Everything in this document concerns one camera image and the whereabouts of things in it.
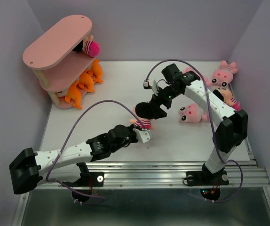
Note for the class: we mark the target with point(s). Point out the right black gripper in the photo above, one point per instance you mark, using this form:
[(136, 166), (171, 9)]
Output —
[(155, 101)]

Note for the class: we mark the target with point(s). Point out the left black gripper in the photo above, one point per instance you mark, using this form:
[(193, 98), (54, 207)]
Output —
[(135, 140)]

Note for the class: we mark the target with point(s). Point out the doll plush black hair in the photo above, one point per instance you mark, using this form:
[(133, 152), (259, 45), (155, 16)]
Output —
[(144, 113)]

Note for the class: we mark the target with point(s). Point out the doll plush edge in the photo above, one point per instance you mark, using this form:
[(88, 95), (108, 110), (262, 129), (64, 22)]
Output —
[(227, 97)]

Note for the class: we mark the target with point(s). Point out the orange shark plush back-facing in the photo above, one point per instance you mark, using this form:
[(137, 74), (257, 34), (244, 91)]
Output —
[(74, 94)]

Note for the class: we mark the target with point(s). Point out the orange shark plush mouth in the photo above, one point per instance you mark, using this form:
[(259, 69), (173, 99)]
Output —
[(96, 71)]

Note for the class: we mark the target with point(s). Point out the orange shark plush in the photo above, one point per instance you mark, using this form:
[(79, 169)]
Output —
[(86, 81)]

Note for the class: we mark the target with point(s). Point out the doll plush pink striped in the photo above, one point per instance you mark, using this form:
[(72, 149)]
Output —
[(88, 46)]

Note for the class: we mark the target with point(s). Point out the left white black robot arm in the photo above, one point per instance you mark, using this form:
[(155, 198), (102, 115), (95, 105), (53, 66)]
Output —
[(30, 169)]

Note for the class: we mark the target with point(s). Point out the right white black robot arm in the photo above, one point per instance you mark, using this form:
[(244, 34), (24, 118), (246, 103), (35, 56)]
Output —
[(229, 127)]

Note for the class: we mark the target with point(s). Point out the pink three-tier wooden shelf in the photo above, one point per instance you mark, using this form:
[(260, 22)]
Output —
[(53, 61)]

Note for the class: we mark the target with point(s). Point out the pink axolotl plush front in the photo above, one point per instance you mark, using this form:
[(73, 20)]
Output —
[(193, 113)]

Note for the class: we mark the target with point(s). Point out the pink axolotl plush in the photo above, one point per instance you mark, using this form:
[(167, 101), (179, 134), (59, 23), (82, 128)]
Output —
[(193, 113), (224, 75)]

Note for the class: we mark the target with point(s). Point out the pink axolotl plush far right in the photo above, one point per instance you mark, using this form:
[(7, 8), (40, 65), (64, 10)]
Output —
[(224, 75)]

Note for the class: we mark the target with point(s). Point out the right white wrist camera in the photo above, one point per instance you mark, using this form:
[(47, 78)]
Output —
[(151, 85)]

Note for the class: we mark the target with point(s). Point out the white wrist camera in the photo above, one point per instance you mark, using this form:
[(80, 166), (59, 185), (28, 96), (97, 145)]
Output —
[(143, 135), (151, 85)]

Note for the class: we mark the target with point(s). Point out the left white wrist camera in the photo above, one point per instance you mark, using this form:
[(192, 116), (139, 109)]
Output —
[(143, 135)]

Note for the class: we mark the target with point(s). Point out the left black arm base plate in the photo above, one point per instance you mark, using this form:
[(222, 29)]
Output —
[(80, 176)]

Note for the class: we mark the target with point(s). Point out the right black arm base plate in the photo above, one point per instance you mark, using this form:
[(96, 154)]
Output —
[(203, 178)]

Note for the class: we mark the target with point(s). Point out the aluminium mounting rail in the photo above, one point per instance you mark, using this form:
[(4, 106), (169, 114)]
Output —
[(160, 175)]

